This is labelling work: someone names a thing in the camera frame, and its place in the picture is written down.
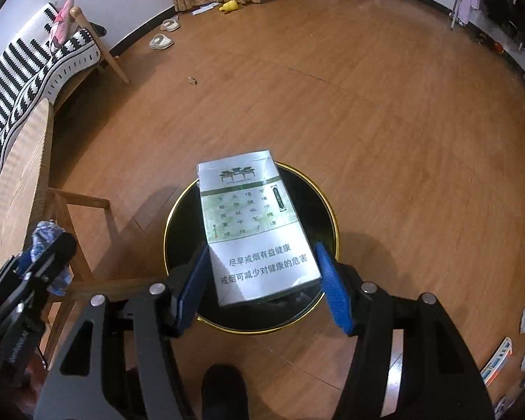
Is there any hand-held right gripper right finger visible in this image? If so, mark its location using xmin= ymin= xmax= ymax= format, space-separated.
xmin=314 ymin=240 xmax=496 ymax=420

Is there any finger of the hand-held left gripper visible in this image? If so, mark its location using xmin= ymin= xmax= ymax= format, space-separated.
xmin=0 ymin=254 xmax=27 ymax=311
xmin=24 ymin=233 xmax=78 ymax=300

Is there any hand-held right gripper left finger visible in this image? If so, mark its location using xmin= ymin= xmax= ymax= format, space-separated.
xmin=34 ymin=243 xmax=213 ymax=420

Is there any blue foil wrapper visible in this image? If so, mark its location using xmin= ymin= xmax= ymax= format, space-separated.
xmin=20 ymin=221 xmax=73 ymax=296

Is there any black gold-rimmed trash bin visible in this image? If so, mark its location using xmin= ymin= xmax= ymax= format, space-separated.
xmin=163 ymin=162 xmax=340 ymax=335

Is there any white green cigarette box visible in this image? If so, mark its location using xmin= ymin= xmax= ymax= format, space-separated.
xmin=196 ymin=149 xmax=323 ymax=308

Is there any wooden table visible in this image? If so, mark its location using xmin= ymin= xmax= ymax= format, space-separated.
xmin=0 ymin=98 xmax=112 ymax=364

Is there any person's black shoe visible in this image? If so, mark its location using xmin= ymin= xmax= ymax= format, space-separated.
xmin=201 ymin=364 xmax=249 ymax=420

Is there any black white striped blanket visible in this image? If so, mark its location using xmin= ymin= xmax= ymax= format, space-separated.
xmin=0 ymin=2 xmax=102 ymax=204

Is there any white striped flat box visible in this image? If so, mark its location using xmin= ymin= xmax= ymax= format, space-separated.
xmin=481 ymin=337 xmax=513 ymax=388

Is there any pink printed cushion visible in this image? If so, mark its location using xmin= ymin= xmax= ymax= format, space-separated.
xmin=48 ymin=0 xmax=77 ymax=53

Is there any wooden frame sofa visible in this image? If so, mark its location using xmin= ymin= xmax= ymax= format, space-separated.
xmin=0 ymin=2 xmax=132 ymax=211

